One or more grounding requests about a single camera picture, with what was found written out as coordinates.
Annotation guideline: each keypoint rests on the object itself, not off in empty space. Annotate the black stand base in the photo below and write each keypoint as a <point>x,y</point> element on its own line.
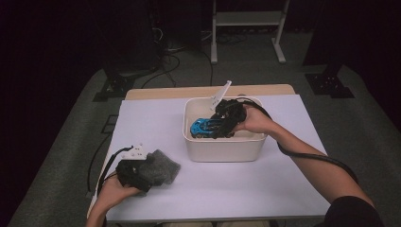
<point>115,86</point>
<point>329,85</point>

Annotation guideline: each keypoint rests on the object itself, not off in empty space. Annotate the blue toy car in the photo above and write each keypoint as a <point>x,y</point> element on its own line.
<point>201,127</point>

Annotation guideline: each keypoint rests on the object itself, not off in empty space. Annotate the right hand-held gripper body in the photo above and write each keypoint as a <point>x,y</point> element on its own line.
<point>231,113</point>

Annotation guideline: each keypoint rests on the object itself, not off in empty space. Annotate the person's black shirt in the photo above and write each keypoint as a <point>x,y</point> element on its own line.
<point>353,213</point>

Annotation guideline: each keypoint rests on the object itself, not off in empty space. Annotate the person's right hand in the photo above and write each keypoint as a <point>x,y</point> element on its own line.
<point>257,121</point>

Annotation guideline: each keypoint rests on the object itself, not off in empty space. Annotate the person's left hand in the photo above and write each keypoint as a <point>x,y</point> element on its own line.
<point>113,195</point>

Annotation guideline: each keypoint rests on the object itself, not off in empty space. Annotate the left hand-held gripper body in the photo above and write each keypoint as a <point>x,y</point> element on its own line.
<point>130,175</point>

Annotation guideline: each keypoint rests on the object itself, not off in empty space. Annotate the white plastic bin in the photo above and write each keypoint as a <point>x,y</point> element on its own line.
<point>223,149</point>

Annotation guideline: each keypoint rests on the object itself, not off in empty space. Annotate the white metal stand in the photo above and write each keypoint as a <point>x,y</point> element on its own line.
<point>247,18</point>

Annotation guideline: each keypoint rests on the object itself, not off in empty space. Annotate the grey fluffy cloth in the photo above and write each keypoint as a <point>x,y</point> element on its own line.
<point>162,168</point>

